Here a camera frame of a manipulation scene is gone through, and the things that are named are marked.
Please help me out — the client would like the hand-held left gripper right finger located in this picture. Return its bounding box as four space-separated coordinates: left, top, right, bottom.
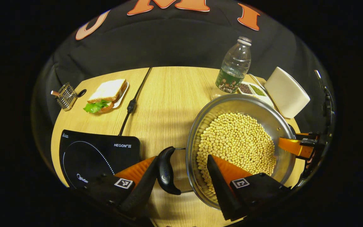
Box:
207 154 292 221

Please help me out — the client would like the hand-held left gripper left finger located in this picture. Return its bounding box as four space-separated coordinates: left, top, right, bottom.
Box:
81 156 159 221

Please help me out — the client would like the black induction cooktop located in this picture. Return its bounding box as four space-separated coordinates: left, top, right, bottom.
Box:
59 130 141 189

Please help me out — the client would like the steel pot with black handle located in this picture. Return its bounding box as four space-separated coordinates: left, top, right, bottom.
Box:
156 94 297 211

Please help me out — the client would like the pile of soybeans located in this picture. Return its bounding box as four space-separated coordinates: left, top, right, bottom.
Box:
196 113 277 202

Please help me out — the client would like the white spoon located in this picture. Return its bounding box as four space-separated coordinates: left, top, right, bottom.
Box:
249 74 267 93

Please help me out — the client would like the white divided bean dish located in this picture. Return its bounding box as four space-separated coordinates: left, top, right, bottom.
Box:
238 81 275 108

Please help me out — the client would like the clear plastic water bottle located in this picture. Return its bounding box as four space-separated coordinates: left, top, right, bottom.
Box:
215 36 252 94

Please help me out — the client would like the sandwich with lettuce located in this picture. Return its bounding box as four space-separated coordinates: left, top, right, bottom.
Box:
83 79 127 114

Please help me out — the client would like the thin black cable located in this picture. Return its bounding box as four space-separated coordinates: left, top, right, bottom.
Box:
314 70 336 133

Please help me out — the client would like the black power cable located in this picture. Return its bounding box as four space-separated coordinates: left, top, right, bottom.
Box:
118 67 153 137

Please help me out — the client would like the metal wire holder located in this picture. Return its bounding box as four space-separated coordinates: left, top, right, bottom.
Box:
51 83 78 111

